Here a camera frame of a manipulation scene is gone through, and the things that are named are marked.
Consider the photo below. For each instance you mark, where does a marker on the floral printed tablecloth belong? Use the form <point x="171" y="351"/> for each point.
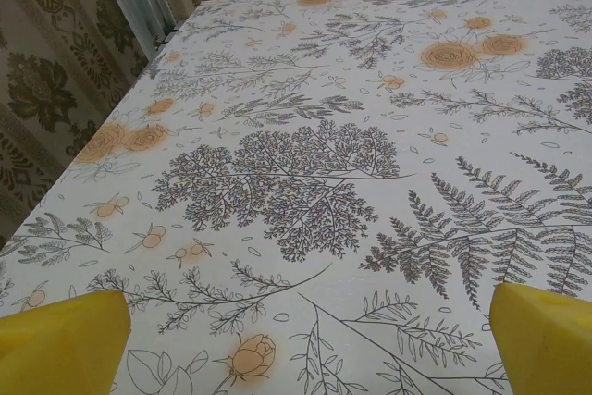
<point x="296" y="145"/>

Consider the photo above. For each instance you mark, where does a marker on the aluminium frame corner post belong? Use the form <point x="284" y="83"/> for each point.
<point x="139" y="2"/>

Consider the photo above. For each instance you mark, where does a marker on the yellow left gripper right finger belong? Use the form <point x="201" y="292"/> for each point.
<point x="550" y="344"/>

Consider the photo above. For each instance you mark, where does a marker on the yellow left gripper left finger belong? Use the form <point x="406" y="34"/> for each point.
<point x="55" y="349"/>

